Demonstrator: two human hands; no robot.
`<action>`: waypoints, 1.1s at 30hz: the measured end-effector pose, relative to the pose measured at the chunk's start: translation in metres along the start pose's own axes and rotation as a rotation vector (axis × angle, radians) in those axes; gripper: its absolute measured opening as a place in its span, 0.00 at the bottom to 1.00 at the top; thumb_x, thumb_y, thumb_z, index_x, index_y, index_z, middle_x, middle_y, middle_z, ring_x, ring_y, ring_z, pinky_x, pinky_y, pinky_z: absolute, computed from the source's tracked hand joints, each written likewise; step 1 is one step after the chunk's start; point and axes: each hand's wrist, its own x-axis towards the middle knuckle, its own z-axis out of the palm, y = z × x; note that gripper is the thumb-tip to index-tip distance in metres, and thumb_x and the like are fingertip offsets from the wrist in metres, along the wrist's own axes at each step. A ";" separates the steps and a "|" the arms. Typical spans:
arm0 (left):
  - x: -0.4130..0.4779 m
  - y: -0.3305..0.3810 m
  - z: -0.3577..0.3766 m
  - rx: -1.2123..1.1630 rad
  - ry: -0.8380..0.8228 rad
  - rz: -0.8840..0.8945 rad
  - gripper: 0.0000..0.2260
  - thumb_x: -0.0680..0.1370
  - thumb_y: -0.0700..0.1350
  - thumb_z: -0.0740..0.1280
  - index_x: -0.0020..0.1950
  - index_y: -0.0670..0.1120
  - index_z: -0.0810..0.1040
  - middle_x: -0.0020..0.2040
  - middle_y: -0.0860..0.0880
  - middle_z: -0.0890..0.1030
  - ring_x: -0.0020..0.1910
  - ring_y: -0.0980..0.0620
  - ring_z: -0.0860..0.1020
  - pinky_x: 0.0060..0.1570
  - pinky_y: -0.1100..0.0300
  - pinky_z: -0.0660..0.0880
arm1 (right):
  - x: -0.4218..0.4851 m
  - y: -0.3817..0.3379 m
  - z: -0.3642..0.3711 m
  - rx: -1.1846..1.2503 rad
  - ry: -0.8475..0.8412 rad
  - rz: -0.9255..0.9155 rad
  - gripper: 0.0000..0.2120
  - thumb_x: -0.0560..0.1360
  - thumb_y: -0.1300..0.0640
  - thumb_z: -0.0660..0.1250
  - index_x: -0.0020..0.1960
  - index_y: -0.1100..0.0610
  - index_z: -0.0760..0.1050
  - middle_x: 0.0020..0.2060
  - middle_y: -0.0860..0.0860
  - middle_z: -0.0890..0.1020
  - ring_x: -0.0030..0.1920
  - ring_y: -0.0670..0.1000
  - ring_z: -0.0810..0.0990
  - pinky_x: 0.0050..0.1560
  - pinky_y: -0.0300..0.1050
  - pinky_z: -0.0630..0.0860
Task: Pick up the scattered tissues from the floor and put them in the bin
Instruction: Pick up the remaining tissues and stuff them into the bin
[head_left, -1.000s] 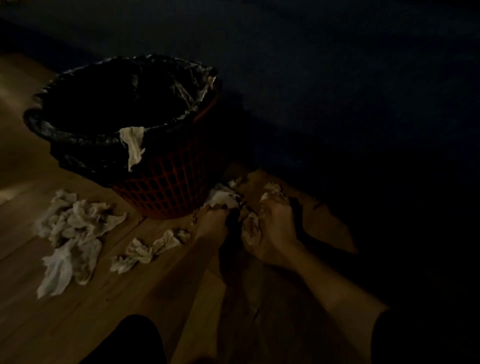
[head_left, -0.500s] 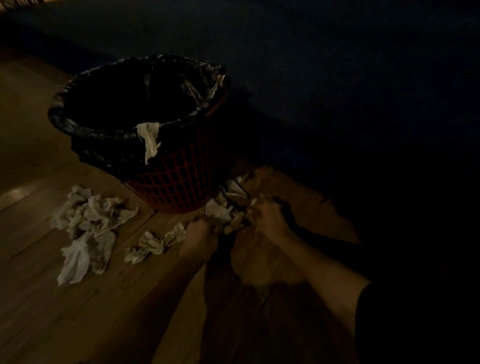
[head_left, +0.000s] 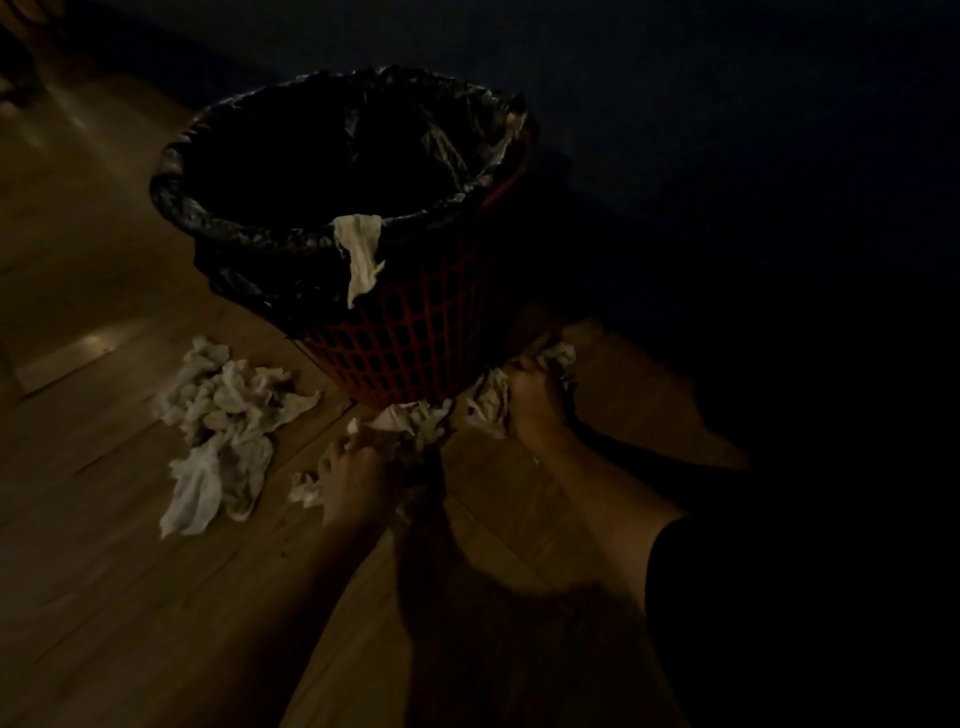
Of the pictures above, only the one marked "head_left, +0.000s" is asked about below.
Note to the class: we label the white tissue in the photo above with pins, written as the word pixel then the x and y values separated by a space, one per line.
pixel 491 401
pixel 360 255

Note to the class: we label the black plastic bin liner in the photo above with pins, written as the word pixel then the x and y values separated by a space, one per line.
pixel 285 202

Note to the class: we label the person's left hand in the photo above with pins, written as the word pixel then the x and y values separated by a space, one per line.
pixel 358 480

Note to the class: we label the white tissue wad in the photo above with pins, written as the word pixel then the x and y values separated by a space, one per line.
pixel 412 424

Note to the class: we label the person's right fingers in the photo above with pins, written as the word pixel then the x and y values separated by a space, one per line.
pixel 525 375

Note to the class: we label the white tissue hanging on rim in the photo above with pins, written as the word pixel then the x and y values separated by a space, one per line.
pixel 360 255

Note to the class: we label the person's right forearm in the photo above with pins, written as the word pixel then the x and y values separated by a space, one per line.
pixel 600 495

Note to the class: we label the person's left forearm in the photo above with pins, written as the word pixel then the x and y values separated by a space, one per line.
pixel 300 622

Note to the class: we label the red plastic mesh waste basket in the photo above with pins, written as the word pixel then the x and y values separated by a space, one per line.
pixel 409 337

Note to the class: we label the person's left fingers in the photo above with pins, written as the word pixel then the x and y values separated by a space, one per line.
pixel 349 450

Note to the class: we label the pile of crumpled white tissues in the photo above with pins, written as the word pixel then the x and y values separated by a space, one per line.
pixel 221 427

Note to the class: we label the small white tissue scrap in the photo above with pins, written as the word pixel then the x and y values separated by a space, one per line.
pixel 305 489

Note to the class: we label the person's right hand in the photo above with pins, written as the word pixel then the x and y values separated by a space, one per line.
pixel 536 401

